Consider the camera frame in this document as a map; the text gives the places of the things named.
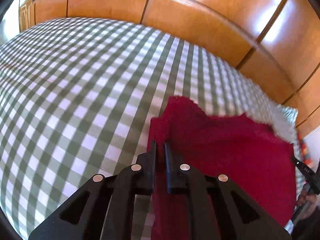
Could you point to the multicolour plaid pillow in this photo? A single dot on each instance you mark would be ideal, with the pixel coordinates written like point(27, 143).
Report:
point(306, 156)

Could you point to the dark red knit garment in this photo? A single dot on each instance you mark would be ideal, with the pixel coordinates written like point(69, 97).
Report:
point(248, 152)

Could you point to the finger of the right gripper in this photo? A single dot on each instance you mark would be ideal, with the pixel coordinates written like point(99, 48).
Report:
point(297, 162)

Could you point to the green white checkered bedsheet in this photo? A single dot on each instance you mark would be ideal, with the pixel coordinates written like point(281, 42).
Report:
point(77, 96)

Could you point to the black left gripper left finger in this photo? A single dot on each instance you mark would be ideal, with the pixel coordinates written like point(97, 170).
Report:
point(103, 207)

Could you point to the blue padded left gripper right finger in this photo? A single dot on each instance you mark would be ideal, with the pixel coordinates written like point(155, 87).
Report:
point(217, 207)

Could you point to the person right hand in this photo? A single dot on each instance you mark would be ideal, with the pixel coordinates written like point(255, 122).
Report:
point(306, 197)

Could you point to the wooden panel headboard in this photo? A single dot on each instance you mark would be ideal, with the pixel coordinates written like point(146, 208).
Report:
point(273, 42)

